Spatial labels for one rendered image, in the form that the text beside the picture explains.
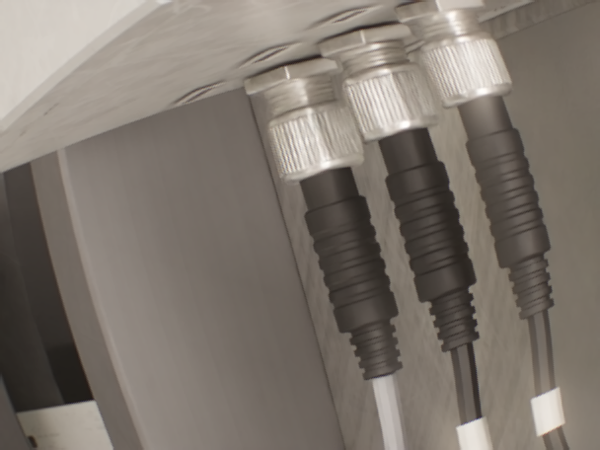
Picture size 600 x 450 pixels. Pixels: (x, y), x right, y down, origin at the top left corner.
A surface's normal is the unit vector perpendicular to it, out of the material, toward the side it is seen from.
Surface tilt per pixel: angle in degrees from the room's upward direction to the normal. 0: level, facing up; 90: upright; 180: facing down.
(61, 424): 27
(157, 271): 46
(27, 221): 51
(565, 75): 90
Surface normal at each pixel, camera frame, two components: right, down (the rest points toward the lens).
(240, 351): 0.39, -0.07
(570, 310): -0.88, 0.25
